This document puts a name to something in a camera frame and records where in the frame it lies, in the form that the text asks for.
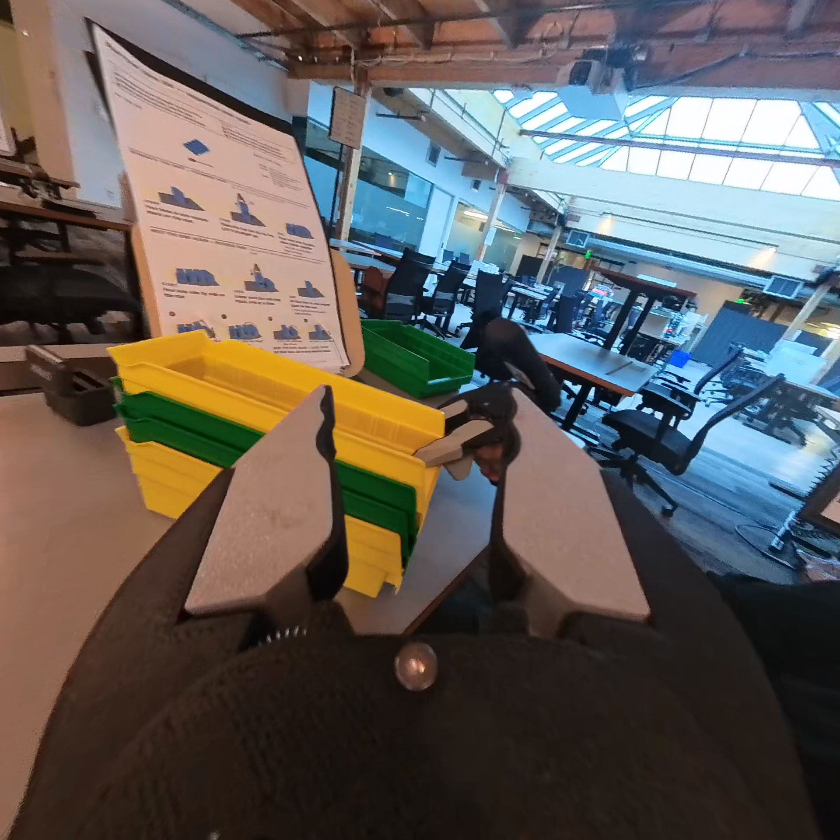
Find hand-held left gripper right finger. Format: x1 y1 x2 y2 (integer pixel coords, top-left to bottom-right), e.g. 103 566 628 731
489 387 652 637

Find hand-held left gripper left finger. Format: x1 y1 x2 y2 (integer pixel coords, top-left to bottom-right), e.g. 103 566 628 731
184 385 350 618

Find yellow plastic bin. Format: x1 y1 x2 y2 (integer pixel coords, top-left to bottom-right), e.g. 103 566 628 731
115 425 404 598
107 330 447 526

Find green plastic bin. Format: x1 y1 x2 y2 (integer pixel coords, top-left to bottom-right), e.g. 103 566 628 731
361 319 476 400
109 376 421 526
115 402 418 571

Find wooden top table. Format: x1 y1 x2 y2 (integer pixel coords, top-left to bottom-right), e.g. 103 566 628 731
528 332 659 432

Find black office chair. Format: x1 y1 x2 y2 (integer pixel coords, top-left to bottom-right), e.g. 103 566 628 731
423 261 471 337
602 374 786 517
656 346 747 412
382 248 435 322
467 269 514 329

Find instruction sheet on board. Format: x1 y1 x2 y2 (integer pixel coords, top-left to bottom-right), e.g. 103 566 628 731
85 20 366 379

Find tall wooden table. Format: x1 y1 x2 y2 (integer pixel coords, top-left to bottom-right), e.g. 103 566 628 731
587 266 697 350

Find dark grey box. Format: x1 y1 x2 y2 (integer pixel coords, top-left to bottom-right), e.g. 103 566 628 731
26 344 119 426

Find hanging white sign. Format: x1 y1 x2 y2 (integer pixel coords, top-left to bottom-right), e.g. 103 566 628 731
328 87 366 147

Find printed instruction sheet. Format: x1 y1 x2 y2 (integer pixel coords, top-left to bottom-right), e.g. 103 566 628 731
92 26 352 375

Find dark wooden desk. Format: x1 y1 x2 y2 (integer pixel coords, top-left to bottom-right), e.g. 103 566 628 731
0 196 136 263

